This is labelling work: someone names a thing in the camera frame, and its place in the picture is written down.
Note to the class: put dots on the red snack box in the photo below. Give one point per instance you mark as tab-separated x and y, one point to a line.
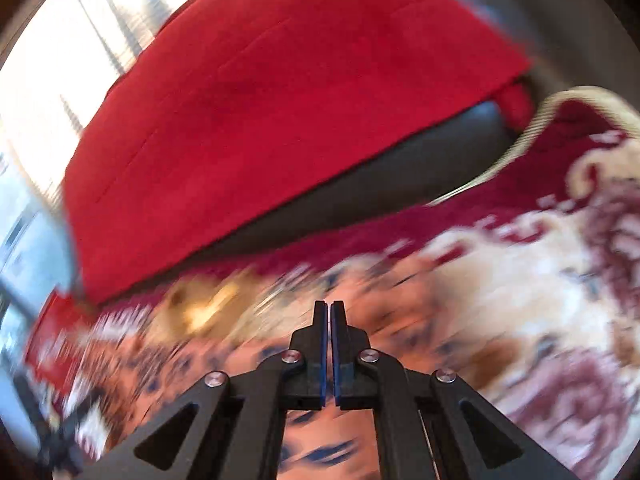
50	345

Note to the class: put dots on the black leather sofa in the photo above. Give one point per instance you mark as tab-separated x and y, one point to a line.
400	180

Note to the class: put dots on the orange floral garment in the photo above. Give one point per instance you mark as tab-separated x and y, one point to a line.
325	445

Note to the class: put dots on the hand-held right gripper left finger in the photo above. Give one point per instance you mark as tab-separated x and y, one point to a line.
320	355

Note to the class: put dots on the red and cream floral blanket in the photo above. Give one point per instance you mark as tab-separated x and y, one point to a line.
550	260

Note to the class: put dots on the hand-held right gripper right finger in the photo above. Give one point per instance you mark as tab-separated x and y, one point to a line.
338	355

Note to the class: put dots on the red cloth sofa cover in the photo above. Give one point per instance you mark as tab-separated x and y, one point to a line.
275	110

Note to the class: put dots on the white standing air conditioner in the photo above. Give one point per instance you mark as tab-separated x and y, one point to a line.
30	255

